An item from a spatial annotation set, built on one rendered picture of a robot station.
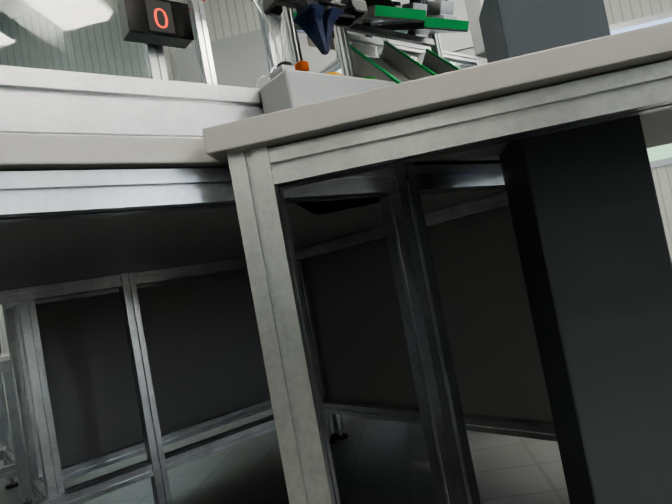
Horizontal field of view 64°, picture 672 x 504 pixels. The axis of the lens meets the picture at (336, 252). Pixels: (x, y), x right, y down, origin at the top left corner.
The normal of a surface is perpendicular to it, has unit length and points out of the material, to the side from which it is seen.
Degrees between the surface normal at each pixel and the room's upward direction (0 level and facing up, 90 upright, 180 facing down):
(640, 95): 90
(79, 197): 90
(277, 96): 90
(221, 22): 90
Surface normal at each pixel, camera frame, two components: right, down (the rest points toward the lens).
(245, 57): -0.13, -0.03
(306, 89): 0.61, -0.15
